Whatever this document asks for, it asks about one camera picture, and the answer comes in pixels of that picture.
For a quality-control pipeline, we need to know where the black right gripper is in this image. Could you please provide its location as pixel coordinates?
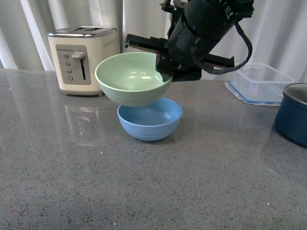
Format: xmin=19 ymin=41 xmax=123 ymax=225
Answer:
xmin=125 ymin=0 xmax=254 ymax=82

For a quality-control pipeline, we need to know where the green bowl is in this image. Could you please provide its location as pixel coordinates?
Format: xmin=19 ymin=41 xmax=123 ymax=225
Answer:
xmin=95 ymin=52 xmax=172 ymax=107

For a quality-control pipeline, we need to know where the blue bowl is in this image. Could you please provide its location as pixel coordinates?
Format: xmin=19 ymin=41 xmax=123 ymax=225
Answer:
xmin=117 ymin=98 xmax=183 ymax=141

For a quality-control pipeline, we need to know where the clear plastic storage container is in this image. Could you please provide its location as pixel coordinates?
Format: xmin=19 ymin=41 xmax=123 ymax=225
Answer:
xmin=225 ymin=63 xmax=295 ymax=106

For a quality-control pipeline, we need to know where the cream two-slot toaster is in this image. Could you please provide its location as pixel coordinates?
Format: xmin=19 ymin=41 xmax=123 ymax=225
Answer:
xmin=47 ymin=26 xmax=120 ymax=96

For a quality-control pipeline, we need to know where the dark blue saucepan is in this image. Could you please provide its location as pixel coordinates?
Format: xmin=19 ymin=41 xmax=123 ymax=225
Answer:
xmin=274 ymin=83 xmax=307 ymax=148

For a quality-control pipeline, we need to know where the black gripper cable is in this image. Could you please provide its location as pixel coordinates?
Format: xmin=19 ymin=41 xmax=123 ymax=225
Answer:
xmin=203 ymin=22 xmax=253 ymax=75

